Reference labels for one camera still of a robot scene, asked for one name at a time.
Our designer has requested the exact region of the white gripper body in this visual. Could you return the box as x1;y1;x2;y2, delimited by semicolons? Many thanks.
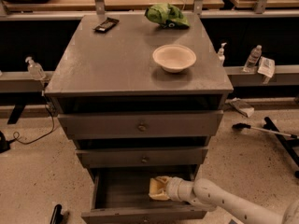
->
166;177;194;203

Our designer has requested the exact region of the yellow sponge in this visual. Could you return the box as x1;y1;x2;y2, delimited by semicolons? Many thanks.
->
149;178;164;200

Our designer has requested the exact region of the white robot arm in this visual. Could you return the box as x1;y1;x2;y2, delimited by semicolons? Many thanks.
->
149;176;299;224

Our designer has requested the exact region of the grey open bottom drawer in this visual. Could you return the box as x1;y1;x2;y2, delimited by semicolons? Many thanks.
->
81;165;206;224

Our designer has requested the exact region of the grey middle drawer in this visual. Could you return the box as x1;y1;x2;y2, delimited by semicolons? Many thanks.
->
76;147;207;168

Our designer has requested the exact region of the grey top drawer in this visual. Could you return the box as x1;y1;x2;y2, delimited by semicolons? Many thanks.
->
58;110;223;140

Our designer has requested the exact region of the grey wooden drawer cabinet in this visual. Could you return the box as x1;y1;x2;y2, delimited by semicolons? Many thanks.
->
43;13;235;224

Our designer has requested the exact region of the black-tipped metal rod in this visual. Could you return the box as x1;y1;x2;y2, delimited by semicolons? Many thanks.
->
232;123;299;139

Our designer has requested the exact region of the black object bottom left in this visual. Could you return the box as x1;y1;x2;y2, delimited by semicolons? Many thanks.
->
50;204;69;224

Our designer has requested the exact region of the folded paper on floor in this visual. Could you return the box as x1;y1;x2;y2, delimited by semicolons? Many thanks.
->
230;98;254;118

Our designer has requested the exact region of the white bowl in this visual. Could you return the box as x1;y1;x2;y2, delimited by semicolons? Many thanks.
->
152;44;196;73

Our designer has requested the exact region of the black stand leg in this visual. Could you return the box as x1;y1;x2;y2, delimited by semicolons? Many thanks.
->
263;117;299;167

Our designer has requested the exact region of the white pump bottle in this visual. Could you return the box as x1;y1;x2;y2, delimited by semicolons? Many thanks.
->
217;42;227;65

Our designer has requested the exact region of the clear plastic water bottle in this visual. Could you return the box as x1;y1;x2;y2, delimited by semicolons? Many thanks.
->
243;45;262;72

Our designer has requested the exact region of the white paper packet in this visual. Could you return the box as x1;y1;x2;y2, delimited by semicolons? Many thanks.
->
257;57;275;84

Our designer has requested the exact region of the black snack bar wrapper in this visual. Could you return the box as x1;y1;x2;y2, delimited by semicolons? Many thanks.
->
93;18;120;33

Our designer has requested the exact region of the clear sanitizer pump bottle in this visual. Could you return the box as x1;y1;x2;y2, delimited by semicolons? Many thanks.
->
25;57;46;80

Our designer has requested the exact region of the wooden workbench shelf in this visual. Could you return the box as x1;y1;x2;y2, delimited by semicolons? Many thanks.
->
1;0;299;16

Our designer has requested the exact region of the black power cable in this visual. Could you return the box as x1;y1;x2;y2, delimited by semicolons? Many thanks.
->
11;103;58;146

